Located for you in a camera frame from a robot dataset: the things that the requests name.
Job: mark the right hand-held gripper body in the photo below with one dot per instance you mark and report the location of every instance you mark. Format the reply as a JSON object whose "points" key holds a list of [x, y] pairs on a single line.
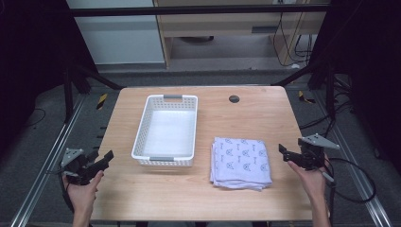
{"points": [[310, 154]]}

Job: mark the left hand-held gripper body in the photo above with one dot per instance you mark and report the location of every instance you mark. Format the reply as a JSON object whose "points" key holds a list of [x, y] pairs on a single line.
{"points": [[76, 165]]}

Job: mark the light purple printed towel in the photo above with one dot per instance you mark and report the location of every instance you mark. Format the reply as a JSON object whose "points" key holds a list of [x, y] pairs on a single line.
{"points": [[240, 163]]}

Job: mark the white plastic basket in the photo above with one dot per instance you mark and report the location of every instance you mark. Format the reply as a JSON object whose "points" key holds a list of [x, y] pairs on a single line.
{"points": [[167, 130]]}

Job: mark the person's right hand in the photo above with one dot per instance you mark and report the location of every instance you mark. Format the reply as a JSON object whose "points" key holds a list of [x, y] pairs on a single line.
{"points": [[310, 181]]}

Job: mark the person's left hand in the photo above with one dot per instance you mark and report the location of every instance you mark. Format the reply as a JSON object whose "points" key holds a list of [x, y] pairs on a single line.
{"points": [[82, 192]]}

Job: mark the yellow black striped tape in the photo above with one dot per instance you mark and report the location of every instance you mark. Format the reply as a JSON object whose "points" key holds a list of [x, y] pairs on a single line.
{"points": [[101, 101], [305, 97]]}

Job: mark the black metal stand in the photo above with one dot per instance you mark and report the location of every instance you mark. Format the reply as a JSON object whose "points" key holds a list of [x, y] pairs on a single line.
{"points": [[329, 91], [67, 94]]}

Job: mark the round dark table grommet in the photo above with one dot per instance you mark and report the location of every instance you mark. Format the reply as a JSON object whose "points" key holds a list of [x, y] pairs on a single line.
{"points": [[234, 99]]}

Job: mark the black curtain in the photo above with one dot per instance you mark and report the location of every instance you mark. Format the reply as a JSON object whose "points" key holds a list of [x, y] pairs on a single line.
{"points": [[372, 63], [31, 56]]}

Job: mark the white cabinet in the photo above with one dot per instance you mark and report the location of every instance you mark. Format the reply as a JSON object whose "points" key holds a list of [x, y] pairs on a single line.
{"points": [[119, 38]]}

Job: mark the light wooden desk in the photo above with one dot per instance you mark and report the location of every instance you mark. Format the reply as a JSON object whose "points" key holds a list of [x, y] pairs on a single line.
{"points": [[227, 23]]}

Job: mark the aluminium floor rail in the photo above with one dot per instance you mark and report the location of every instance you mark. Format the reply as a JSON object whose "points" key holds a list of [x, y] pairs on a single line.
{"points": [[356, 170], [47, 160]]}

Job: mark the black horizontal frame bar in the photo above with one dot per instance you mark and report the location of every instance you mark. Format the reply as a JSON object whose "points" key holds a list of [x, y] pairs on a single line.
{"points": [[189, 11]]}

